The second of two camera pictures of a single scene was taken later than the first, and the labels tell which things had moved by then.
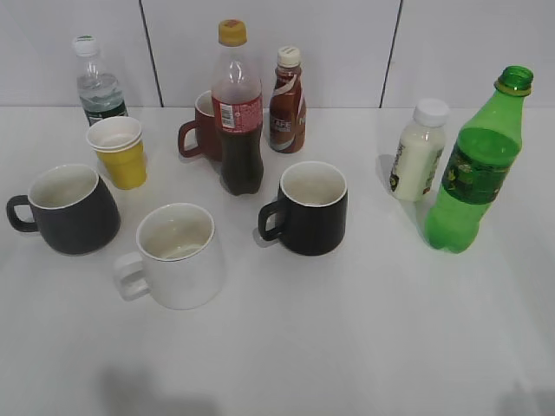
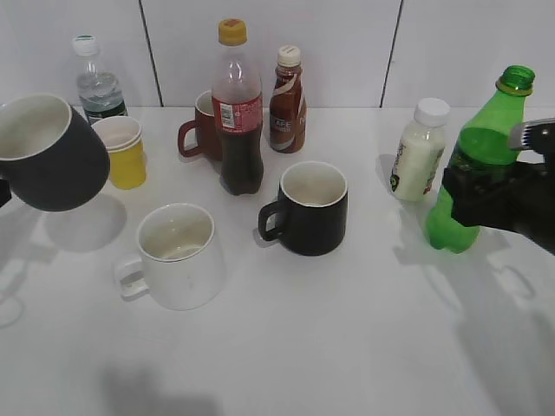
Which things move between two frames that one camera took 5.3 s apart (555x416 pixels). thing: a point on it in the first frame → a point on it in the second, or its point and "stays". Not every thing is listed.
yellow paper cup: (119, 140) stays
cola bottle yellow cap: (237, 104) stays
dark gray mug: (76, 212) → (49, 153)
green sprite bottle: (486, 149) stays
